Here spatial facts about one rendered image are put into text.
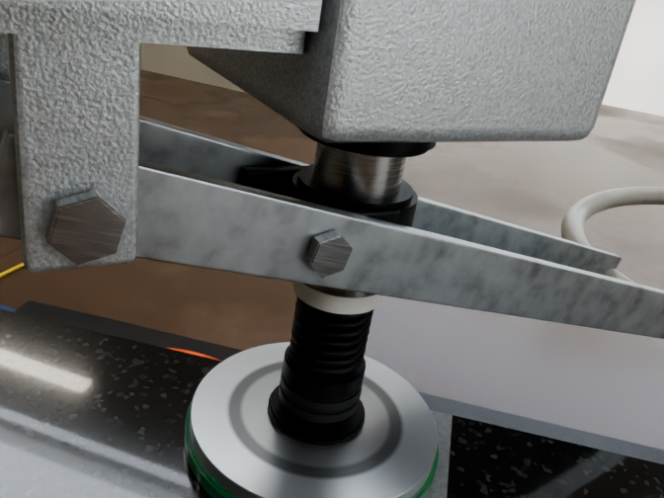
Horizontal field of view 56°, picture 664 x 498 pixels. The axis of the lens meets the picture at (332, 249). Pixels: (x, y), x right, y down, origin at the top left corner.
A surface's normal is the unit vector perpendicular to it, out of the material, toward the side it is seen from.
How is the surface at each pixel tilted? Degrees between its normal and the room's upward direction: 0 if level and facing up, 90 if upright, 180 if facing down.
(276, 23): 90
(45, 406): 0
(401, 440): 0
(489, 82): 90
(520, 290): 90
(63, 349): 0
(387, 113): 90
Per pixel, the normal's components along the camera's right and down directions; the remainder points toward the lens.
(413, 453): 0.14, -0.90
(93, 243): 0.47, 0.44
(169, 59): -0.29, 0.37
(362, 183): 0.01, 0.43
